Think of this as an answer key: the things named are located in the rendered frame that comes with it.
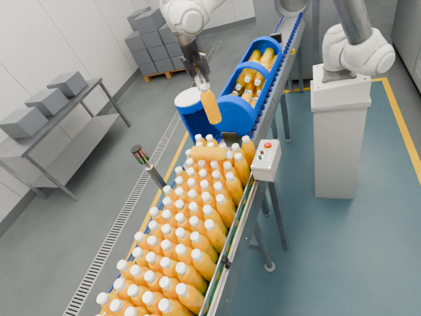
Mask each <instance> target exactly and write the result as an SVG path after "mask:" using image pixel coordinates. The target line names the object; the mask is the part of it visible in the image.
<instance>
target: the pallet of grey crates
mask: <svg viewBox="0 0 421 316"><path fill-rule="evenodd" d="M127 20H128V22H129V24H130V26H131V28H132V30H133V32H132V33H131V34H130V35H129V36H127V37H126V38H125V39H124V40H125V42H126V44H127V46H128V48H129V50H130V52H131V54H132V56H133V58H134V60H135V61H136V63H137V65H138V67H139V69H140V71H141V72H142V74H143V78H144V79H145V81H146V83H147V82H150V81H151V80H152V78H153V77H154V76H155V75H159V74H164V73H165V75H166V77H167V78H172V77H173V75H174V73H175V72H176V71H180V70H185V68H184V65H183V63H182V62H181V61H180V58H181V57H182V56H183V55H184V54H183V53H182V51H181V49H180V45H178V44H177V42H176V40H175V38H174V35H173V34H172V30H171V29H170V27H169V26H168V24H167V22H166V20H165V18H163V16H162V13H161V11H160V8H157V9H153V10H151V7H150V6H149V7H147V8H143V9H140V10H138V11H135V12H133V13H132V14H131V15H129V16H128V17H127ZM195 40H196V42H197V45H198V49H199V51H200V52H201V53H203V54H204V53H205V52H204V49H203V48H202V45H201V42H200V38H199V36H198V34H197V35H196V38H195Z"/></svg>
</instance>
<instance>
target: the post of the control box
mask: <svg viewBox="0 0 421 316"><path fill-rule="evenodd" d="M267 183H268V188H269V193H270V196H271V201H272V204H273V209H274V213H275V217H276V221H277V225H278V230H279V234H280V238H281V242H282V246H283V250H285V251H288V250H289V243H288V237H287V234H286V228H285V224H284V218H283V212H282V209H281V202H280V198H279V193H278V187H277V183H276V177H275V178H274V181H273V182H270V181H267Z"/></svg>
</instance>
